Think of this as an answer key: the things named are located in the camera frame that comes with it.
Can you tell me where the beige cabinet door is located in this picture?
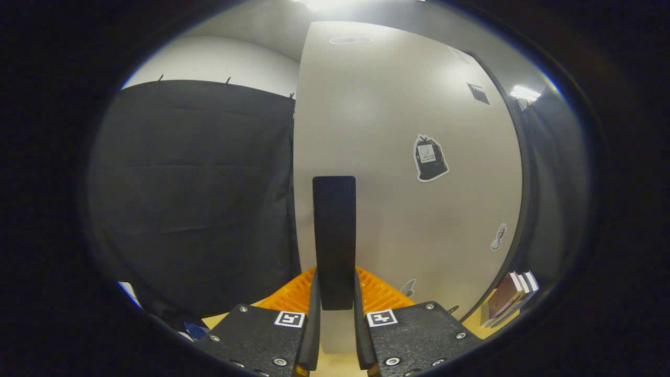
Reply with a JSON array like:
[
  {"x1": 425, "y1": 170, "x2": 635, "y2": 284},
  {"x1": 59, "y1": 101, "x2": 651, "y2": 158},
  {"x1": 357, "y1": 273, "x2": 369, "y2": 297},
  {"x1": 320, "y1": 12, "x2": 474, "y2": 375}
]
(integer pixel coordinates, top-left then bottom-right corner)
[{"x1": 292, "y1": 21, "x2": 524, "y2": 357}]

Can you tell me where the small ceiling light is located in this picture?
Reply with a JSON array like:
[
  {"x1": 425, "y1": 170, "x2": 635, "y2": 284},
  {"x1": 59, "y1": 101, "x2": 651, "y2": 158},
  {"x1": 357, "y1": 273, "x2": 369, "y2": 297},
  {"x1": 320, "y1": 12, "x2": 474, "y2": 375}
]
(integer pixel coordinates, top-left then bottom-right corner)
[{"x1": 510, "y1": 85, "x2": 541, "y2": 103}]

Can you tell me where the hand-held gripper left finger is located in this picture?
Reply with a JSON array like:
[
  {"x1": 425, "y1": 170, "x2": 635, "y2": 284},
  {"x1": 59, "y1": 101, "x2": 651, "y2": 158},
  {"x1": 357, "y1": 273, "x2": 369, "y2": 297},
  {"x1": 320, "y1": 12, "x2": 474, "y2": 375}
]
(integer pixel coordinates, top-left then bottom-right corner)
[{"x1": 196, "y1": 267, "x2": 321, "y2": 377}]

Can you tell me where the black backdrop cloth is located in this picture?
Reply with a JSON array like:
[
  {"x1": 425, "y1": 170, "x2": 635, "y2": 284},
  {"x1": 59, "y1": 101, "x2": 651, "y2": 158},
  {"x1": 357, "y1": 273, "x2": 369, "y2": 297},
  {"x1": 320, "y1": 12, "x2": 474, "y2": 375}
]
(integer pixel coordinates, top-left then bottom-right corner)
[{"x1": 86, "y1": 79, "x2": 592, "y2": 320}]

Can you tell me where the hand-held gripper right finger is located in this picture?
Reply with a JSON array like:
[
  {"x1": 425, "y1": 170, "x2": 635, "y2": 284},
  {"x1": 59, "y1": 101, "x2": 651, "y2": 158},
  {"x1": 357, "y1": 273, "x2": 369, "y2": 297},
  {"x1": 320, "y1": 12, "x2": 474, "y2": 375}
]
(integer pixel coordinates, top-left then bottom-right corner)
[{"x1": 353, "y1": 267, "x2": 482, "y2": 377}]

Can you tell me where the blue plastic item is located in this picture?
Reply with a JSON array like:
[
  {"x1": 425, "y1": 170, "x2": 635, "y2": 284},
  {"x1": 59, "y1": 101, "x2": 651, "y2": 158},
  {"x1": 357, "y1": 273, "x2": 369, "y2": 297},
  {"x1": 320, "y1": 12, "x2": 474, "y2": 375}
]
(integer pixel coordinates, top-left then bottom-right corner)
[{"x1": 184, "y1": 321, "x2": 210, "y2": 341}]

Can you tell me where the wide ceiling light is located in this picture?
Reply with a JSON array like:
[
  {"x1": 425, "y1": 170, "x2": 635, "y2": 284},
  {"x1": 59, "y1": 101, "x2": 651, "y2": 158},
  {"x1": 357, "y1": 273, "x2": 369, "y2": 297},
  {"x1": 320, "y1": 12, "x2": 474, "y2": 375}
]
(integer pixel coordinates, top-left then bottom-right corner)
[{"x1": 293, "y1": 0, "x2": 367, "y2": 12}]

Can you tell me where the black door handle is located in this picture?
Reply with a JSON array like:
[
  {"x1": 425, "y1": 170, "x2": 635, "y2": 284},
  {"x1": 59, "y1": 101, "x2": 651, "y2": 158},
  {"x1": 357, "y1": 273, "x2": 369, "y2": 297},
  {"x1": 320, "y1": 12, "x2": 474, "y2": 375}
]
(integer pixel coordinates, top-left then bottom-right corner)
[{"x1": 312, "y1": 176, "x2": 356, "y2": 311}]

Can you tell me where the beige cover book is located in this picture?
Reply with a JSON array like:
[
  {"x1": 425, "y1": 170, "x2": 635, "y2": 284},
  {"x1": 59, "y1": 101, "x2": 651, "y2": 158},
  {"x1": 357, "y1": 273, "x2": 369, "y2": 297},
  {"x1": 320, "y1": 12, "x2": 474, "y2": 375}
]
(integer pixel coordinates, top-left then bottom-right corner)
[{"x1": 510, "y1": 271, "x2": 533, "y2": 309}]

